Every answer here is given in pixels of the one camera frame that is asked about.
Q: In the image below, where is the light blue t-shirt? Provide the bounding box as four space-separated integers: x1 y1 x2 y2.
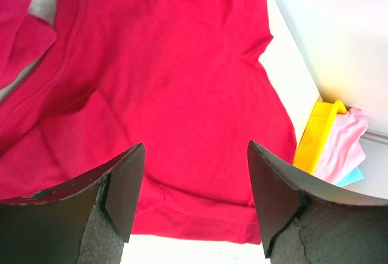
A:
335 167 364 187

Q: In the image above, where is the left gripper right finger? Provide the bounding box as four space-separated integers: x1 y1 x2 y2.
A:
247 141 387 263

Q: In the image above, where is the yellow plastic tray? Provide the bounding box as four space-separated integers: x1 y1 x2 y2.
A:
293 100 347 174

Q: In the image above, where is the red t-shirt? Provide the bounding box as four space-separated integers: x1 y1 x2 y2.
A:
1 0 57 88
1 0 296 244

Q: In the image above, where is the pink t-shirt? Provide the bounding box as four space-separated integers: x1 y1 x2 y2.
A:
313 108 368 185

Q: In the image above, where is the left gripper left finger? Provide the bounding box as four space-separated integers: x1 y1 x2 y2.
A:
1 144 146 263

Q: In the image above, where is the folded red t-shirt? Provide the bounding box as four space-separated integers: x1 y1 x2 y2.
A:
1 0 57 88

